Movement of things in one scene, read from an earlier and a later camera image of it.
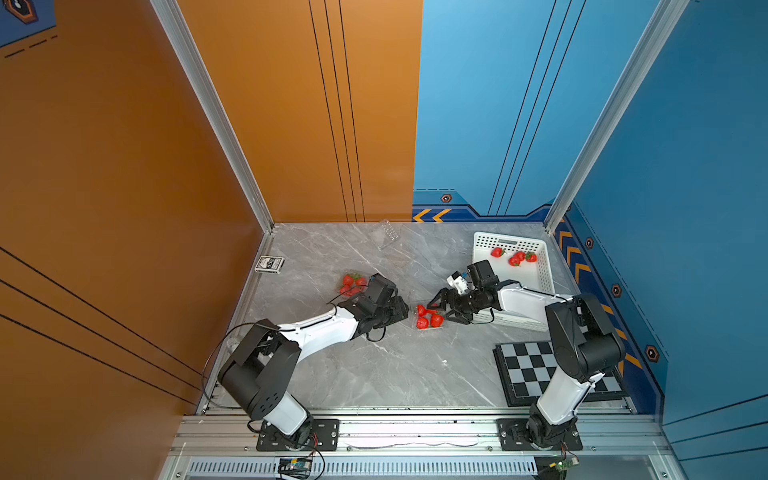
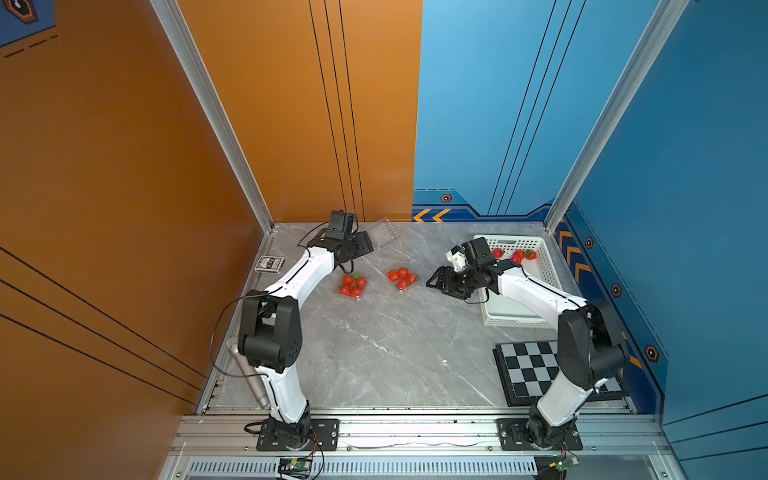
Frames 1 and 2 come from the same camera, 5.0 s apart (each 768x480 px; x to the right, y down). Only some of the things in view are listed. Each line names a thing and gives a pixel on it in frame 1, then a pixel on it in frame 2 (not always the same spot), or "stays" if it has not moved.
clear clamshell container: x=427 y=319 → x=403 y=279
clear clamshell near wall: x=386 y=234 stays
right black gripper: x=444 y=293 → x=441 y=283
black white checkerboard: x=527 y=368 stays
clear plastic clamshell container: x=350 y=283 stays
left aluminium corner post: x=185 y=44 stays
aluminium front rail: x=645 y=435 stays
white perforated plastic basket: x=521 y=268 stays
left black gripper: x=401 y=311 → x=364 y=242
